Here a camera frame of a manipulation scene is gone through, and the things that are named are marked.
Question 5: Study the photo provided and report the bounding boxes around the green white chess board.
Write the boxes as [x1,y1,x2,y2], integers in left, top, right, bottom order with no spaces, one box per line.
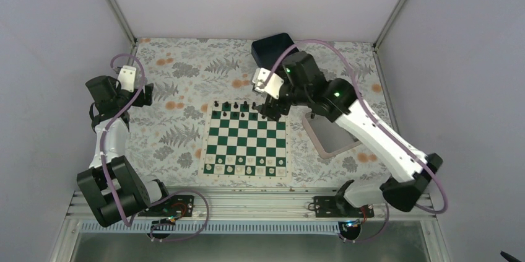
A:
[199,100,293,183]

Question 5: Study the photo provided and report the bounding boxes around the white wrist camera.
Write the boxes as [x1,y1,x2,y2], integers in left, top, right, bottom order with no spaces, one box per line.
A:
[251,68,284,100]
[117,65,137,93]

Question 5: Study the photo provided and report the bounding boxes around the dark blue square bin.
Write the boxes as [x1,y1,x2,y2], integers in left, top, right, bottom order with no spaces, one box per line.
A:
[251,33,294,70]

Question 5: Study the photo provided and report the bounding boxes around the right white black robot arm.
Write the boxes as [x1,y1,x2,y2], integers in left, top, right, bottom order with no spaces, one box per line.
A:
[252,51,443,217]

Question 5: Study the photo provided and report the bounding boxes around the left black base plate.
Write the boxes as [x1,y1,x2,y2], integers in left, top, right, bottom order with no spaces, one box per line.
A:
[138,194,194,218]

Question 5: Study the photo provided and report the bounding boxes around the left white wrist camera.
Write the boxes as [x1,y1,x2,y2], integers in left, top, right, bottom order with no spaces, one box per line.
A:
[117,65,137,93]

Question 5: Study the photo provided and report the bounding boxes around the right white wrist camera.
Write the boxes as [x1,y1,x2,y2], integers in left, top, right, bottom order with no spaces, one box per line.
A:
[251,68,284,100]

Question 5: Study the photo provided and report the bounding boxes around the metal tray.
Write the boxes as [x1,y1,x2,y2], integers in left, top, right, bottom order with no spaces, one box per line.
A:
[302,112,362,159]

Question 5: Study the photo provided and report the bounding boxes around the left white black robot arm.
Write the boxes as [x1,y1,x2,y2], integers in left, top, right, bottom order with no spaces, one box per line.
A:
[77,76,173,227]

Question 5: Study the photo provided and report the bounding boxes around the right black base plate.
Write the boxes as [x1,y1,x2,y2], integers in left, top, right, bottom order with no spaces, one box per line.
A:
[311,196,375,218]

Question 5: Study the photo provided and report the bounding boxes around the aluminium rail frame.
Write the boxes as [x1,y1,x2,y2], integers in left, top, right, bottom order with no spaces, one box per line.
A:
[51,188,450,261]

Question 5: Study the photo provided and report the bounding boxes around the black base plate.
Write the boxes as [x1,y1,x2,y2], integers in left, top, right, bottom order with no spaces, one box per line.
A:
[311,196,375,218]
[138,194,194,218]

